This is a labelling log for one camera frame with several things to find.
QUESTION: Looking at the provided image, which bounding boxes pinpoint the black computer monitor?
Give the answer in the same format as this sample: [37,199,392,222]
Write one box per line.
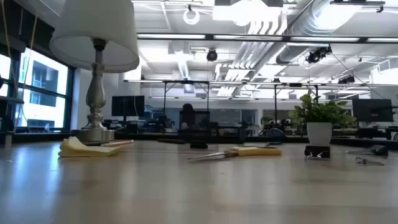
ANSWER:
[111,95,146,124]
[351,98,394,123]

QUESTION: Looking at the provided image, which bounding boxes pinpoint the orange wooden pencil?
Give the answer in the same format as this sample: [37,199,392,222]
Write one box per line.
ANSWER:
[99,139,136,148]

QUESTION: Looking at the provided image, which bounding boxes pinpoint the small black block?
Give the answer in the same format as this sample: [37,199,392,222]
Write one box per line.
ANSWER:
[190,140,209,150]

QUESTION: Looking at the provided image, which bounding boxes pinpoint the black hanging camera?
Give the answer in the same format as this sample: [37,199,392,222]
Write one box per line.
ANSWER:
[206,49,219,63]

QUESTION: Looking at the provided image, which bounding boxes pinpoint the white ring fixture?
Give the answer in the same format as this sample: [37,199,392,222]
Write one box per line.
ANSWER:
[182,8,201,26]

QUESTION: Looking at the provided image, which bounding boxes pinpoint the overhead LED light bar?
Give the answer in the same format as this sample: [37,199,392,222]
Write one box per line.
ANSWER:
[136,32,398,44]

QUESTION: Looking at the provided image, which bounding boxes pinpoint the silver ventilation duct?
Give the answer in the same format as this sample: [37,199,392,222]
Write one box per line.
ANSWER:
[275,0,363,65]

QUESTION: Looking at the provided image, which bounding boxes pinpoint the black rig camera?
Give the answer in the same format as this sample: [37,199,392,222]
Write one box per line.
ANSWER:
[305,45,333,65]
[338,75,356,85]

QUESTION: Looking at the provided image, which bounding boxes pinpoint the small dark binder clip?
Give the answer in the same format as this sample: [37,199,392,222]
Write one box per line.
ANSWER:
[354,156,386,167]

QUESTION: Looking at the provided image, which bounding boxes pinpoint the black background rig frame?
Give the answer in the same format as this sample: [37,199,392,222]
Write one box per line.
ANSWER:
[273,82,320,125]
[162,80,211,125]

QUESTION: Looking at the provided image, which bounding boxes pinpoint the black marker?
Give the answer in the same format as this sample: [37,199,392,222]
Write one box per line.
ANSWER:
[156,138,188,145]

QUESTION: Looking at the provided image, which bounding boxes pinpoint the green plant white pot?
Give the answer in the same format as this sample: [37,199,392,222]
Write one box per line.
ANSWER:
[288,89,357,146]

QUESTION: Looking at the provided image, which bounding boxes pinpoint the medium black binder clip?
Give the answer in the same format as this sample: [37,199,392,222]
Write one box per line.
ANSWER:
[345,144,390,157]

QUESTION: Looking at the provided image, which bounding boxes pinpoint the yellow sticky note pad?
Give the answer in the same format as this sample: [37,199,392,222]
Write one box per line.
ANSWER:
[58,136,124,158]

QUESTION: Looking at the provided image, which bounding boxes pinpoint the white shade silver table lamp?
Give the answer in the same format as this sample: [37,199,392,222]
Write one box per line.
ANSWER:
[49,0,141,143]

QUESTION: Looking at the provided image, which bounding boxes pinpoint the black mesh desk organizer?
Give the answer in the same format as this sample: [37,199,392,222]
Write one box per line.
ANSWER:
[177,110,247,145]

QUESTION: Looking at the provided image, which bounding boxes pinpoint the large black binder clip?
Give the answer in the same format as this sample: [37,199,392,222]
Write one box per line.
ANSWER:
[303,144,331,161]

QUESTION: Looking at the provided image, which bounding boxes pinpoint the orange handled scissors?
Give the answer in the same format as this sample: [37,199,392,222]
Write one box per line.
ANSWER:
[187,146,283,161]

